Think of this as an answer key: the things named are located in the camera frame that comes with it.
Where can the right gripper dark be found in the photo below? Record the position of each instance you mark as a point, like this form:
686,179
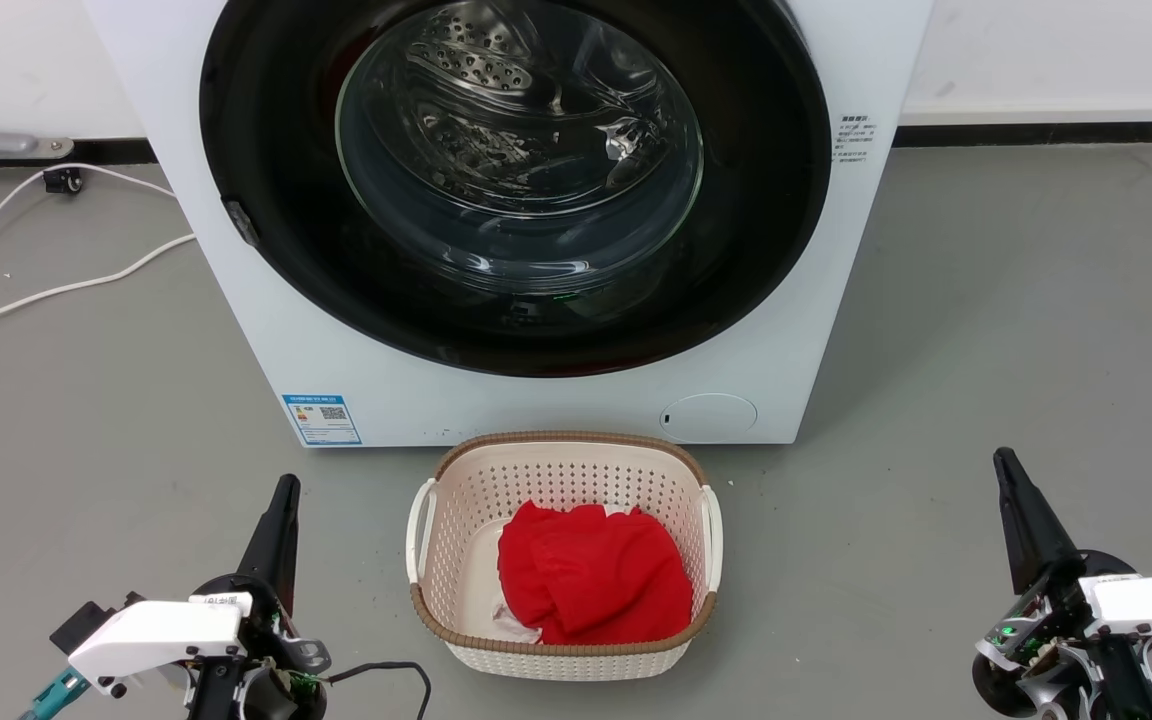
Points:
1046,640

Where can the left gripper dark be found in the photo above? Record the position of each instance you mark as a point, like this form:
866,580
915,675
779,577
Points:
281,660

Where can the white front-load washing machine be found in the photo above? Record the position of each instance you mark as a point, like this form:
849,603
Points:
836,300

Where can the black round washer door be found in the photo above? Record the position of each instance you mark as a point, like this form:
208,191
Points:
266,120

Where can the blue energy label sticker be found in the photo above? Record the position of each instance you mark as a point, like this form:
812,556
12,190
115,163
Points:
321,419

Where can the cream perforated laundry basket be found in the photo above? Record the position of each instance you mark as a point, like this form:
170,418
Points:
456,520

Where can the white garment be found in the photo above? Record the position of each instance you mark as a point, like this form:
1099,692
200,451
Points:
516,627

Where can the red garment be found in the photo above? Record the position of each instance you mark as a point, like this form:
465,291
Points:
591,580

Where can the round white filter cover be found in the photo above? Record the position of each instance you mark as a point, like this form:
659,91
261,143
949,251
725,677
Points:
708,416

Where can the small black caster wheel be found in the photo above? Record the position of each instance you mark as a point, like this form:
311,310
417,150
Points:
63,181

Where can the white text label sticker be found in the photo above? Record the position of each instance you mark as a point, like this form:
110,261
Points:
857,140

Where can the perforated steel washer drum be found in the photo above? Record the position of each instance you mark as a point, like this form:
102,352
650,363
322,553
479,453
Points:
496,90

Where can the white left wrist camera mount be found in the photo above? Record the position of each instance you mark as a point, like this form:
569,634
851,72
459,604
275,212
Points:
156,635

